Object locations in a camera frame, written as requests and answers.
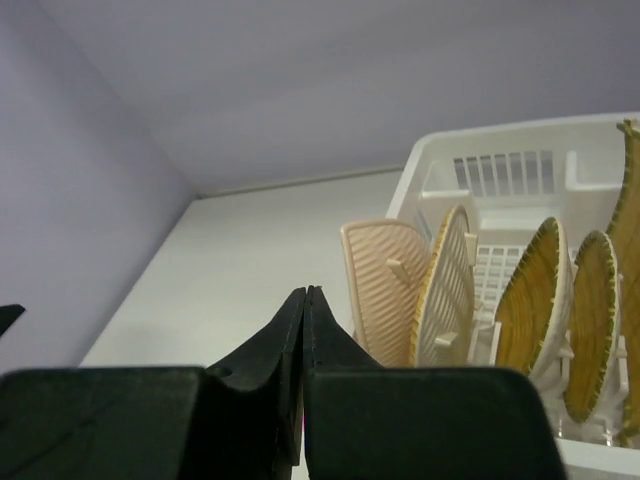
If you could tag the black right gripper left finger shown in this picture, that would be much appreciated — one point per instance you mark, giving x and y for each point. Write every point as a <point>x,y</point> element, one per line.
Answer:
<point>256,412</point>

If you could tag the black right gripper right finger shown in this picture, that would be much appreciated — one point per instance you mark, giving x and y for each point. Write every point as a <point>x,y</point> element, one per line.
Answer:
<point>338,387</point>

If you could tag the orange rounded-square woven plate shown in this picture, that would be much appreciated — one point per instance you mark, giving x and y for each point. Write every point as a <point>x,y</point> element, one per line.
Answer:
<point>386,261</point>

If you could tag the orange triangular woven plate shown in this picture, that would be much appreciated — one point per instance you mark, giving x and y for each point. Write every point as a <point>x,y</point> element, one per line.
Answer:
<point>441,328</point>

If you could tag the green-rimmed rectangular woven plate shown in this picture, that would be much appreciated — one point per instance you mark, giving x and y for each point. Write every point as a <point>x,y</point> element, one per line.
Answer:
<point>534,308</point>

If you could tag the green-rimmed round woven plate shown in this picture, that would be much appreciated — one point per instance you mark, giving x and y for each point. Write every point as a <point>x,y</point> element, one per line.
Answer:
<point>593,325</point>

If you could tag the large square bamboo mat plate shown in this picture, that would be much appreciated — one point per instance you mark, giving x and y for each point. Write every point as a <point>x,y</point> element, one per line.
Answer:
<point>623,229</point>

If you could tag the white plastic dish rack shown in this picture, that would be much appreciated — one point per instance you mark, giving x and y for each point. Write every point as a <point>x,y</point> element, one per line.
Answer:
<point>510,178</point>

